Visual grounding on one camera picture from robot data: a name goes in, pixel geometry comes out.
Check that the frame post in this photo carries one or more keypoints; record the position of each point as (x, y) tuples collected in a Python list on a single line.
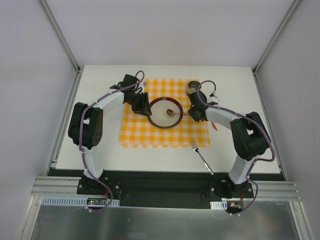
[(283, 24), (59, 34)]

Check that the orange checkered cloth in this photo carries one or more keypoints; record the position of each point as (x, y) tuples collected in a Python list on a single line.
[(137, 132)]

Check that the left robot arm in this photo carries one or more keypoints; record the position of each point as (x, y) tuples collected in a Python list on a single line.
[(86, 123)]

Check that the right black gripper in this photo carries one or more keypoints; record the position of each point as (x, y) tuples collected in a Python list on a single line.
[(194, 113)]

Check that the metal cup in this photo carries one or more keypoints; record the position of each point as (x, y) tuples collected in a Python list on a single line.
[(192, 86)]

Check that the copper spoon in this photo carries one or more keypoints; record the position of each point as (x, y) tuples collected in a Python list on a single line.
[(172, 113)]

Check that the left frame post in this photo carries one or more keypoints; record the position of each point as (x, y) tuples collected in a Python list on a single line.
[(59, 34)]

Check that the right frame post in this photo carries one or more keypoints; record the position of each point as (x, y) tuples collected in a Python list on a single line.
[(283, 24)]

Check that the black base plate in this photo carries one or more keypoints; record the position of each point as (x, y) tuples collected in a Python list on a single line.
[(225, 189)]

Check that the aluminium front rail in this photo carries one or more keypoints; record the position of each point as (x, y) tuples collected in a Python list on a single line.
[(122, 188)]

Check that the left cable duct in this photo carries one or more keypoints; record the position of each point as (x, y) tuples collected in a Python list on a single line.
[(73, 201)]

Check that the right cable duct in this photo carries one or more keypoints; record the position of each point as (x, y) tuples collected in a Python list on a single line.
[(219, 205)]

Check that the silver fork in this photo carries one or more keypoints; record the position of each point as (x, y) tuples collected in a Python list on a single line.
[(196, 149)]

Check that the cable duct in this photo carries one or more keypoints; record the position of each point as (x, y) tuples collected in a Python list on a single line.
[(219, 205), (73, 201)]

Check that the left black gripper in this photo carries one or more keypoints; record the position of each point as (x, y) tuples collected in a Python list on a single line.
[(139, 103)]

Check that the red rimmed ceramic plate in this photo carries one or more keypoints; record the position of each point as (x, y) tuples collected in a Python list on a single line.
[(160, 118)]

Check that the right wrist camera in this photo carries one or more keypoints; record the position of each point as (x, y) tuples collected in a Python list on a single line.
[(214, 99)]

